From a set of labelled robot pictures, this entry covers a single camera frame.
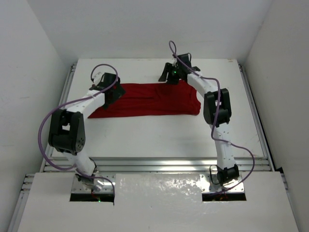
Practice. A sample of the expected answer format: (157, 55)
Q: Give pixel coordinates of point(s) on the red t shirt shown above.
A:
(153, 100)

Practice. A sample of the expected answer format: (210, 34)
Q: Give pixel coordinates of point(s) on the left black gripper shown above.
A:
(116, 93)

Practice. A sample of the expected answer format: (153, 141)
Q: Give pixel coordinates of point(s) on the aluminium frame rail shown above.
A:
(169, 143)

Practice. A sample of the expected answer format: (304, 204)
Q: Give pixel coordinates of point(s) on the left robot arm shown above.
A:
(67, 130)

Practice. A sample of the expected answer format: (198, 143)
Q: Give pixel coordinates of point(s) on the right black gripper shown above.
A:
(172, 81)

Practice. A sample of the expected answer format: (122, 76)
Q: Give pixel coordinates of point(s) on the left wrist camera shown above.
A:
(97, 77)

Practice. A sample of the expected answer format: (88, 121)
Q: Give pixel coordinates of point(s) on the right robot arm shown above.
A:
(216, 110)

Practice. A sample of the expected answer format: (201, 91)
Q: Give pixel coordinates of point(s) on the white foam cover panel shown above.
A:
(157, 203)

